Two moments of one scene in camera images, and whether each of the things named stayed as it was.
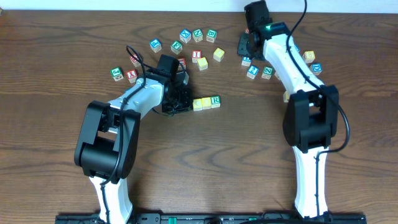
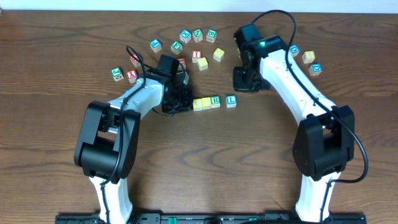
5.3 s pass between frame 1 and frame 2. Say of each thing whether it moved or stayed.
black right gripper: moved
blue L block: moved
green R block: stayed
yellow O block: stayed
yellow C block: stayed
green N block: stayed
